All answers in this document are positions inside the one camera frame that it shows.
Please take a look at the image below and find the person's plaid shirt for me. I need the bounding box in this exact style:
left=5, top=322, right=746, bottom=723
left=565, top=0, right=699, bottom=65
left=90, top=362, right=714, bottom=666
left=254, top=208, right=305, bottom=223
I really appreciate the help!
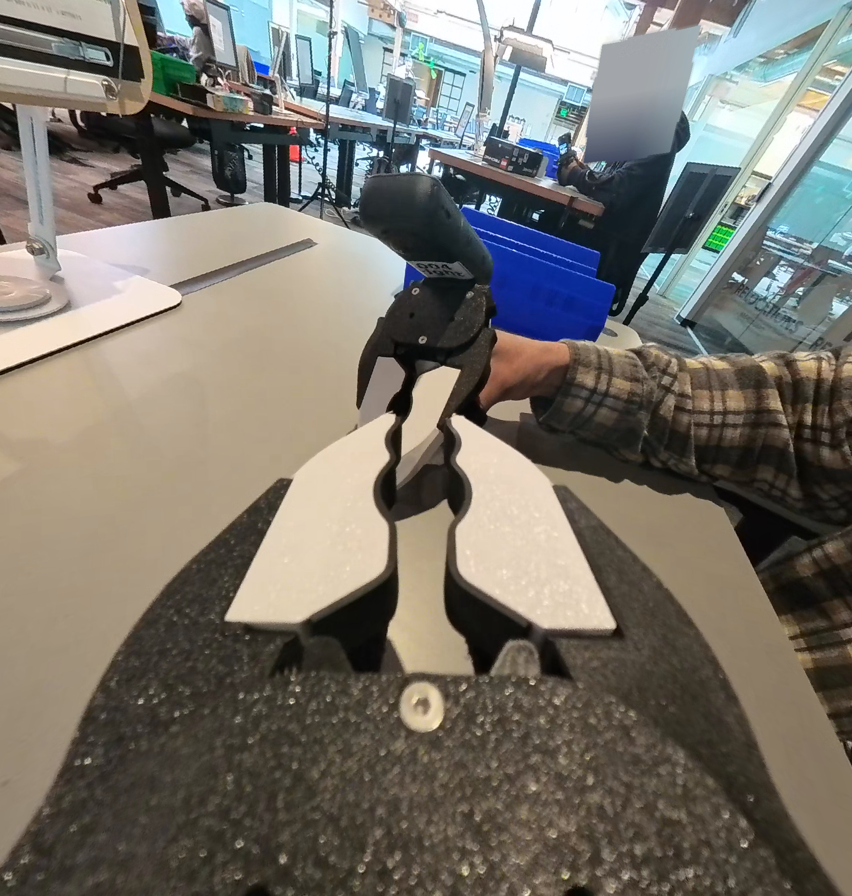
left=754, top=517, right=852, bottom=799

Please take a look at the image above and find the wooden work table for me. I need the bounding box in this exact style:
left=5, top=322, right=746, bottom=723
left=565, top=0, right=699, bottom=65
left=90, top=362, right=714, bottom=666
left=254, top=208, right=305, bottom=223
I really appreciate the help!
left=426, top=146, right=607, bottom=219

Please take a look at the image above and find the person's right forearm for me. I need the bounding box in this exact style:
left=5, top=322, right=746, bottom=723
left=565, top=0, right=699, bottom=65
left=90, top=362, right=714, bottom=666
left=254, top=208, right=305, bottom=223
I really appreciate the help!
left=530, top=339, right=852, bottom=527

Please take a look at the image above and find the blue plastic bin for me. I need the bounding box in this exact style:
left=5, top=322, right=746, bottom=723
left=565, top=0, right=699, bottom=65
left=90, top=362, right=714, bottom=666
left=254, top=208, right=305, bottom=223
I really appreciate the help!
left=460, top=206, right=602, bottom=275
left=400, top=237, right=618, bottom=345

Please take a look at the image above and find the person's right hand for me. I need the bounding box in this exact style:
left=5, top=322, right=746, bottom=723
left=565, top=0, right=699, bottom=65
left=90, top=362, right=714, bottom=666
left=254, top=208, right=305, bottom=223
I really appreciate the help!
left=478, top=332, right=575, bottom=414

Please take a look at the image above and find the black tablet on stand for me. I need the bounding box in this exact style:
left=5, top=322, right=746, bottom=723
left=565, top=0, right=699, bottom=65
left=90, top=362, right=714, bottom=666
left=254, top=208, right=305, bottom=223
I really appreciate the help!
left=622, top=161, right=743, bottom=329

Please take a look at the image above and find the small black monitor on stand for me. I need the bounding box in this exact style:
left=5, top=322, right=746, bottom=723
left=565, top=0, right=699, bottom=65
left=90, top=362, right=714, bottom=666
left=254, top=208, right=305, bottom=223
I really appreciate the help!
left=383, top=74, right=419, bottom=175

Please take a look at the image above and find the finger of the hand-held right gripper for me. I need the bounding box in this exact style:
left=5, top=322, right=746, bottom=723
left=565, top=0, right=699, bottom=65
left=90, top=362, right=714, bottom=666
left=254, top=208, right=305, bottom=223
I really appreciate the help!
left=358, top=354, right=407, bottom=429
left=396, top=367, right=463, bottom=489

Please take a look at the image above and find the wooden desk with black legs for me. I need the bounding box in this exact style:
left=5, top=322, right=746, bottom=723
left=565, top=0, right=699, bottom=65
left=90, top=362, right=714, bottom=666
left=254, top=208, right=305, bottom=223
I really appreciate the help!
left=145, top=90, right=327, bottom=219

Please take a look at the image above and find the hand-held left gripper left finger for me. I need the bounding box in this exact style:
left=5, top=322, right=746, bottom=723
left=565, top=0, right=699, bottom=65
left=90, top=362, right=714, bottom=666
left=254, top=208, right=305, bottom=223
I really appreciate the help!
left=223, top=412, right=405, bottom=644

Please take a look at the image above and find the white stand post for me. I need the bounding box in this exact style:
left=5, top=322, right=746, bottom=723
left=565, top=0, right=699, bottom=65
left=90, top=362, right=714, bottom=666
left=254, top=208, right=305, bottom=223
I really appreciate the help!
left=0, top=105, right=71, bottom=324

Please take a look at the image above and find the white base board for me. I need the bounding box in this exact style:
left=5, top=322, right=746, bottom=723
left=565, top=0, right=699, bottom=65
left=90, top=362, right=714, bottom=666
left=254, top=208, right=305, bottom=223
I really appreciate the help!
left=0, top=232, right=184, bottom=384

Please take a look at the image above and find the blue storage bin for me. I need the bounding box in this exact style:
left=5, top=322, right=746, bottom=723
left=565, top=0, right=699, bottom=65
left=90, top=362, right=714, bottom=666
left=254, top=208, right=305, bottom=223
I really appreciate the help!
left=517, top=137, right=566, bottom=179

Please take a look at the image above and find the black box with red print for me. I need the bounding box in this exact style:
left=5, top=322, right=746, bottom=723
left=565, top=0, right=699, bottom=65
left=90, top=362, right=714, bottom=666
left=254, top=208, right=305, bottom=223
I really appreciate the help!
left=482, top=136, right=547, bottom=177

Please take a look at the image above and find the black office chair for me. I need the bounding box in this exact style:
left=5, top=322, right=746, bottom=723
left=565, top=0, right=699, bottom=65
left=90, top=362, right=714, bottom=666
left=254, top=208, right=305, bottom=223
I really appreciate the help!
left=85, top=114, right=211, bottom=212

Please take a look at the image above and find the black tripod stand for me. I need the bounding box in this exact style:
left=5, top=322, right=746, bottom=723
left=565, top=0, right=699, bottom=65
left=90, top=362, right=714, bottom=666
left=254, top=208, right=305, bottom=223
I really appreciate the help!
left=295, top=0, right=355, bottom=230

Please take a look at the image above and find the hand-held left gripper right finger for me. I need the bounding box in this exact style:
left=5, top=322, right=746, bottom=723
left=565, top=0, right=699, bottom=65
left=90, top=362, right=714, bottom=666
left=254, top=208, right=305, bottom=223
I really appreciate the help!
left=440, top=416, right=622, bottom=652

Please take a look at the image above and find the green crate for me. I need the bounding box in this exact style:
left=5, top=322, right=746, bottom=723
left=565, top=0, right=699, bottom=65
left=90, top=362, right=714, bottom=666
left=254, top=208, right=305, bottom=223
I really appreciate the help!
left=149, top=49, right=198, bottom=88

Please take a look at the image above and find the white panel with wood edge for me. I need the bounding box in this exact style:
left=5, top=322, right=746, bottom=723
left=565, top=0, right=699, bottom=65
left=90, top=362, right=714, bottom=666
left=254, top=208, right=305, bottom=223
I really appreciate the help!
left=0, top=0, right=155, bottom=114

